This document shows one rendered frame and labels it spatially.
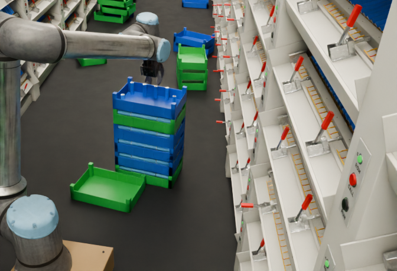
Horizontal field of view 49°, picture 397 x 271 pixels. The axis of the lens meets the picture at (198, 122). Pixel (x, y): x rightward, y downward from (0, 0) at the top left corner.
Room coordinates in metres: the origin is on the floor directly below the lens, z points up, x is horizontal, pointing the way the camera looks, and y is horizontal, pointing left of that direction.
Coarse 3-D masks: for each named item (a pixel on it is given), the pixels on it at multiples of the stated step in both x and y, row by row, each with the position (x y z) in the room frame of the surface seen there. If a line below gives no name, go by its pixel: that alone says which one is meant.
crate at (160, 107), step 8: (128, 80) 1.92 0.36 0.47; (128, 88) 1.92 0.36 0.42; (136, 88) 1.93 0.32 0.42; (152, 88) 1.91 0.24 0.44; (160, 88) 1.91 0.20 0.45; (184, 88) 1.86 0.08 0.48; (112, 96) 1.75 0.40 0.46; (120, 96) 1.83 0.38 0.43; (128, 96) 1.87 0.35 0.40; (136, 96) 1.88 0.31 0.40; (152, 96) 1.89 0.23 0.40; (160, 96) 1.90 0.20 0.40; (176, 96) 1.89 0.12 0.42; (184, 96) 1.84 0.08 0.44; (120, 104) 1.74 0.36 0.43; (128, 104) 1.73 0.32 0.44; (136, 104) 1.72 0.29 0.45; (144, 104) 1.72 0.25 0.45; (152, 104) 1.81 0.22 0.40; (160, 104) 1.82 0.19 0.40; (168, 104) 1.83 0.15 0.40; (176, 104) 1.70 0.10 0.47; (136, 112) 1.72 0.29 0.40; (144, 112) 1.72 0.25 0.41; (152, 112) 1.71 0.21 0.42; (160, 112) 1.70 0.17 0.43; (168, 112) 1.69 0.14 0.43; (176, 112) 1.71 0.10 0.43
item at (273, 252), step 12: (252, 168) 1.11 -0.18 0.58; (264, 168) 1.12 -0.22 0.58; (264, 180) 1.10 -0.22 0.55; (264, 192) 1.04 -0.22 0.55; (264, 216) 0.94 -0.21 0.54; (276, 216) 0.93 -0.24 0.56; (264, 228) 0.89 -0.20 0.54; (264, 240) 0.85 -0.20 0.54; (276, 240) 0.84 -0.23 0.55; (276, 252) 0.80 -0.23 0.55; (276, 264) 0.76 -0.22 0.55
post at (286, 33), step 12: (276, 0) 1.20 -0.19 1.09; (288, 24) 1.12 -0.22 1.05; (276, 36) 1.12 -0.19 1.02; (288, 36) 1.12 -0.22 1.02; (300, 36) 1.12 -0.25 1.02; (276, 84) 1.12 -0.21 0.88; (276, 96) 1.12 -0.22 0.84; (264, 108) 1.13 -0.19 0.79; (264, 144) 1.12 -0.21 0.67; (252, 156) 1.19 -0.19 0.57; (264, 156) 1.12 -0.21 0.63; (252, 180) 1.13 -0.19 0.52; (252, 192) 1.12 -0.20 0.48
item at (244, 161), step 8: (232, 112) 1.81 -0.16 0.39; (240, 112) 1.82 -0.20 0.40; (240, 120) 1.80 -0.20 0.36; (240, 128) 1.73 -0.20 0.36; (240, 136) 1.65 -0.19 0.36; (240, 144) 1.60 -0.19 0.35; (240, 152) 1.54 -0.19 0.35; (240, 160) 1.49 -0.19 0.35; (248, 160) 1.39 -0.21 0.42; (240, 168) 1.40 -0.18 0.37; (248, 168) 1.38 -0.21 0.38; (240, 176) 1.38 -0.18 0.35
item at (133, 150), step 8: (120, 144) 1.74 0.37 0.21; (128, 152) 1.73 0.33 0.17; (136, 152) 1.72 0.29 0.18; (144, 152) 1.72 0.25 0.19; (152, 152) 1.71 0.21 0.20; (160, 152) 1.70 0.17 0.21; (168, 152) 1.69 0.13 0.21; (176, 152) 1.74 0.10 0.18; (160, 160) 1.70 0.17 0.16; (168, 160) 1.69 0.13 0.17
